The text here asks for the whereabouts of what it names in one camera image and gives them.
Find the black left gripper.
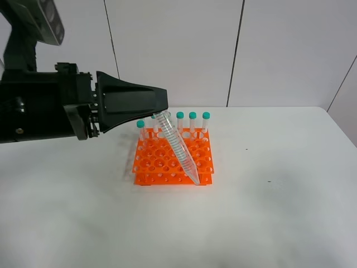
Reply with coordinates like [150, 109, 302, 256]
[55, 63, 168, 141]

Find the green capped test tube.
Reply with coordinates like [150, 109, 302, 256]
[154, 110, 200, 185]

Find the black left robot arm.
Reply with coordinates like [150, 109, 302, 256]
[1, 63, 168, 143]

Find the second row left tube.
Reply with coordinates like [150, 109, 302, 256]
[136, 119, 147, 147]

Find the orange test tube rack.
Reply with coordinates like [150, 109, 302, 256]
[132, 128, 214, 186]

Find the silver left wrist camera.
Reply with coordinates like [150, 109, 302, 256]
[1, 0, 65, 46]

